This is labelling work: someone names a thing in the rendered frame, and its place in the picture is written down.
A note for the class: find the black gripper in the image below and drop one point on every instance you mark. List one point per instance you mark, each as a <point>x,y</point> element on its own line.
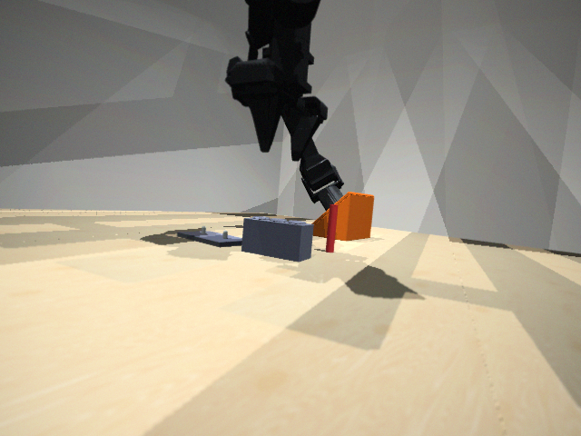
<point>266,84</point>

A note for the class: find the dark red peg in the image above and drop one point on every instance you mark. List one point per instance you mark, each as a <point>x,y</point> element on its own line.
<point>331,228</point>

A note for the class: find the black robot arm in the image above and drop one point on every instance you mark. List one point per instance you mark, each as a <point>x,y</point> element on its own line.
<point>268,19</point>

